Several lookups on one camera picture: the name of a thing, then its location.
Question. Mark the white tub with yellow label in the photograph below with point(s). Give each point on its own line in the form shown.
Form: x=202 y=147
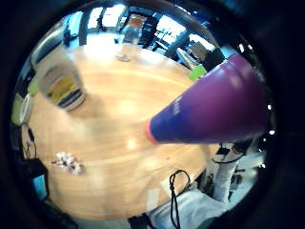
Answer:
x=62 y=84

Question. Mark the black device with blue screen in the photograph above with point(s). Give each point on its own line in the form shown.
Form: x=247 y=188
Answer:
x=35 y=178

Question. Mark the green chair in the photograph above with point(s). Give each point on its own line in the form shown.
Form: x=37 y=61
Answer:
x=18 y=109
x=197 y=72

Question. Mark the clear glass jar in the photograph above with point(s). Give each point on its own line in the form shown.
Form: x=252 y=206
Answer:
x=127 y=41

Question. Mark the small white patterned object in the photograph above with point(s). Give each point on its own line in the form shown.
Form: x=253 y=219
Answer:
x=67 y=162

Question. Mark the the person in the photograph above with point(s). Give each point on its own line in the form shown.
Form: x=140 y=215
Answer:
x=190 y=206

